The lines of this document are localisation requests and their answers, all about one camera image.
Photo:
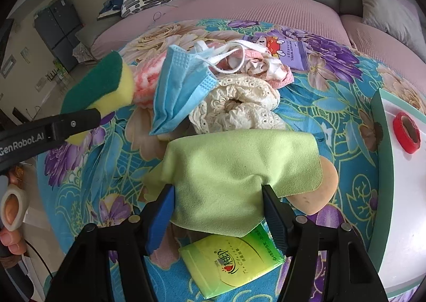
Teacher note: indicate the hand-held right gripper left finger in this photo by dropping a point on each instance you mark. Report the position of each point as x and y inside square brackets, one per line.
[163, 222]

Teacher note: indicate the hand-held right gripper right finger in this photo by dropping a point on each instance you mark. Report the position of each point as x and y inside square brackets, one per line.
[274, 222]

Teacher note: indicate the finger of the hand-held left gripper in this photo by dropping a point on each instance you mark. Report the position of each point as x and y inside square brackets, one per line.
[78, 123]

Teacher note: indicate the green and yellow sponge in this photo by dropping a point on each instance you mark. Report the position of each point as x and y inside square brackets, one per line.
[103, 78]

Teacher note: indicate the light green microfiber cloth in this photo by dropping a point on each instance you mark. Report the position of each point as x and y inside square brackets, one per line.
[226, 175]

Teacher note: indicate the pink white striped fuzzy sock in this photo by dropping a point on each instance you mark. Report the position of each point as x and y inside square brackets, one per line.
[146, 83]

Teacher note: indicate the white tray with green rim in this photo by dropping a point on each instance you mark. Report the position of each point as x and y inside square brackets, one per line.
[399, 208]

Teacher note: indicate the person's left hand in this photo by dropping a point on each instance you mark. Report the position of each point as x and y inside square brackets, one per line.
[13, 244]

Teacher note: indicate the floral printed blanket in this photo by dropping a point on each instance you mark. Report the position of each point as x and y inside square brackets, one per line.
[100, 172]

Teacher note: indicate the beige round puff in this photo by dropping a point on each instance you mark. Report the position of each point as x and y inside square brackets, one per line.
[325, 188]

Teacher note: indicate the green tissue packet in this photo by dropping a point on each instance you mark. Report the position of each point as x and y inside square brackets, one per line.
[226, 265]

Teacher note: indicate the dark grey cabinet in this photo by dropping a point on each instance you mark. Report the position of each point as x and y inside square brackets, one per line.
[56, 32]

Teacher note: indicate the blue face mask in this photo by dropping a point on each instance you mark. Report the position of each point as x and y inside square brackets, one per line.
[176, 88]

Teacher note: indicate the cream lace scrunchie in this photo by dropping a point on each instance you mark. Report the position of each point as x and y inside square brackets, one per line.
[248, 113]

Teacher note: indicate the dark blue item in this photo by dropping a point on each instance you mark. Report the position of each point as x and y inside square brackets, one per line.
[111, 7]

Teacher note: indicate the pink knit cloth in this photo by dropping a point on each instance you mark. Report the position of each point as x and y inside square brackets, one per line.
[285, 81]

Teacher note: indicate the red tape roll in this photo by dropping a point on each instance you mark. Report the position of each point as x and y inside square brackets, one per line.
[398, 128]

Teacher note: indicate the purple wet wipes packet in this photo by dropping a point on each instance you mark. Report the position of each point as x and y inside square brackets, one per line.
[288, 47]

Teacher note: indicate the white face mask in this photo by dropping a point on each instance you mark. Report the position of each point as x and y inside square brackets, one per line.
[248, 43]

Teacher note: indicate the pink sofa cover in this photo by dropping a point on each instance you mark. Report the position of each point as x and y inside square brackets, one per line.
[253, 7]

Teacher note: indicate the grey cushion with lilac band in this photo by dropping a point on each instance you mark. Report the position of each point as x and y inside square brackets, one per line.
[389, 12]

